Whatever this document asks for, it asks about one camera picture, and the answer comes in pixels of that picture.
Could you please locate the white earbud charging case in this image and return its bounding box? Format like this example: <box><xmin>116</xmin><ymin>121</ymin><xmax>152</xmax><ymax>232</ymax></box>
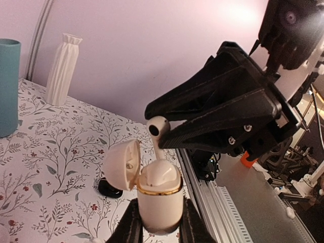
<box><xmin>103</xmin><ymin>139</ymin><xmax>184</xmax><ymax>235</ymax></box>

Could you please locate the teal plastic cup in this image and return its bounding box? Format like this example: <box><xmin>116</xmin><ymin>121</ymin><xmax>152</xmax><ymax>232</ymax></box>
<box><xmin>1</xmin><ymin>38</ymin><xmax>21</xmax><ymax>138</ymax></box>

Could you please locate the white ribbed vase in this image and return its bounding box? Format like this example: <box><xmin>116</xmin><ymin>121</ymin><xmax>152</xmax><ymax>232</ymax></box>
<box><xmin>46</xmin><ymin>33</ymin><xmax>83</xmax><ymax>106</ymax></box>

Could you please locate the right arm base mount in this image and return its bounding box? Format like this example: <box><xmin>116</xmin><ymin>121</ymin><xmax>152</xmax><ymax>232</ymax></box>
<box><xmin>186</xmin><ymin>149</ymin><xmax>221</xmax><ymax>181</ymax></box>

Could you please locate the cream white earbud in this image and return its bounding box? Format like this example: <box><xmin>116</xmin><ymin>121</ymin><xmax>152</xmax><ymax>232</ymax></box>
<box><xmin>146</xmin><ymin>116</ymin><xmax>170</xmax><ymax>159</ymax></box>
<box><xmin>142</xmin><ymin>159</ymin><xmax>178</xmax><ymax>187</ymax></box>

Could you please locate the floral patterned table mat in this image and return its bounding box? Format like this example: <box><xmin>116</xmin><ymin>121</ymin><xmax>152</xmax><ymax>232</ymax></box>
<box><xmin>0</xmin><ymin>77</ymin><xmax>198</xmax><ymax>243</ymax></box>

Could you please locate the aluminium frame post right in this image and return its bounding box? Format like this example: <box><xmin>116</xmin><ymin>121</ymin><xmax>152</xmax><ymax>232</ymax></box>
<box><xmin>24</xmin><ymin>0</ymin><xmax>54</xmax><ymax>81</ymax></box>

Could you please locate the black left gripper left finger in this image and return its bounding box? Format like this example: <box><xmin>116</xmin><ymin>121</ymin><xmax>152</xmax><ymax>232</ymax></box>
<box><xmin>106</xmin><ymin>198</ymin><xmax>143</xmax><ymax>243</ymax></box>

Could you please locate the orange plastic bottle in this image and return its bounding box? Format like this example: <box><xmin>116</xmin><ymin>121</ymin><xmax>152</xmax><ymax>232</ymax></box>
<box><xmin>240</xmin><ymin>151</ymin><xmax>258</xmax><ymax>168</ymax></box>

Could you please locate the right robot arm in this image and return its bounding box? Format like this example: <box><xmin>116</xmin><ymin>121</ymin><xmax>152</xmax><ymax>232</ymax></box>
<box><xmin>145</xmin><ymin>1</ymin><xmax>323</xmax><ymax>163</ymax></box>

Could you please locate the black earbud case right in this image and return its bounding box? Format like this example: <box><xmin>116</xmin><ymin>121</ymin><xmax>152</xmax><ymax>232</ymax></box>
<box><xmin>98</xmin><ymin>177</ymin><xmax>123</xmax><ymax>198</ymax></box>

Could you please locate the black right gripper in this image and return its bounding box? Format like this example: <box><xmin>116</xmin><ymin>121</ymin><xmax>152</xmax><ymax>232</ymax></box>
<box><xmin>144</xmin><ymin>42</ymin><xmax>300</xmax><ymax>161</ymax></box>

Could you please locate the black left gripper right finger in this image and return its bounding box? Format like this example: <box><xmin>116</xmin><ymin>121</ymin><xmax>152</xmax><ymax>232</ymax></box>
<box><xmin>179</xmin><ymin>198</ymin><xmax>217</xmax><ymax>243</ymax></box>

